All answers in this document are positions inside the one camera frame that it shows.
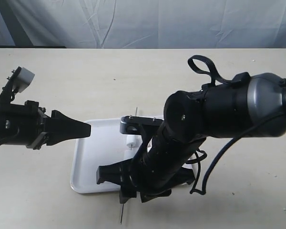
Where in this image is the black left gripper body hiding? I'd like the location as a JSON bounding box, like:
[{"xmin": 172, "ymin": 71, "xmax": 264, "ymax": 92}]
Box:
[{"xmin": 0, "ymin": 100, "xmax": 48, "ymax": 150}]

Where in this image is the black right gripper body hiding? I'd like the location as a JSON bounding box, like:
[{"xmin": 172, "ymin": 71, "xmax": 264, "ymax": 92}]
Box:
[{"xmin": 121, "ymin": 152, "xmax": 195, "ymax": 197}]

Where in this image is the thin metal skewer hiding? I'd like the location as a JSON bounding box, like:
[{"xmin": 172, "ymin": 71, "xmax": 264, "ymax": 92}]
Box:
[{"xmin": 120, "ymin": 107, "xmax": 139, "ymax": 225}]

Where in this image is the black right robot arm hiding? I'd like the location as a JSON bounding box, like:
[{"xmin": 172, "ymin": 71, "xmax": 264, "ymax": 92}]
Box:
[{"xmin": 96, "ymin": 72, "xmax": 286, "ymax": 203}]

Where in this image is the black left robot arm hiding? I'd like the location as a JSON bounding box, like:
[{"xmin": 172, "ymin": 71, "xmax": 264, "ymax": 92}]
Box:
[{"xmin": 0, "ymin": 101, "xmax": 92, "ymax": 150}]

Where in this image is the white plastic tray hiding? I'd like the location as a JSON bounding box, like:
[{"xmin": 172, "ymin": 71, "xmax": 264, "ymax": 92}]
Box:
[{"xmin": 70, "ymin": 116, "xmax": 194, "ymax": 194}]

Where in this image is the white backdrop cloth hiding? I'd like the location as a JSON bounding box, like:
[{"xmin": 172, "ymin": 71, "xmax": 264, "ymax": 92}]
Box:
[{"xmin": 0, "ymin": 0, "xmax": 286, "ymax": 49}]

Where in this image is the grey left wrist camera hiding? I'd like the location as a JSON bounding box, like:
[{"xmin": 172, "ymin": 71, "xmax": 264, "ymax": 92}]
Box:
[{"xmin": 12, "ymin": 67, "xmax": 35, "ymax": 93}]

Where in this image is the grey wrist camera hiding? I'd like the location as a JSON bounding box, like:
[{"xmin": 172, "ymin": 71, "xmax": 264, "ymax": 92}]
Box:
[
  {"xmin": 120, "ymin": 116, "xmax": 163, "ymax": 135},
  {"xmin": 12, "ymin": 67, "xmax": 35, "ymax": 93}
]

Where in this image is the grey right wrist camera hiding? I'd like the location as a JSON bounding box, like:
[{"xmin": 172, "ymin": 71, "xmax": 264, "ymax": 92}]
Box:
[{"xmin": 120, "ymin": 116, "xmax": 163, "ymax": 135}]

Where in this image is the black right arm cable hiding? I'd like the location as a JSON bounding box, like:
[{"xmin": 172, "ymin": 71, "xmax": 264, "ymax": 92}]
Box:
[{"xmin": 184, "ymin": 114, "xmax": 286, "ymax": 196}]

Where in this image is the black flat ribbon cable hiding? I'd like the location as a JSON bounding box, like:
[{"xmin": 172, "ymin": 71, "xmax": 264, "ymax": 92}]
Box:
[{"xmin": 187, "ymin": 55, "xmax": 234, "ymax": 85}]

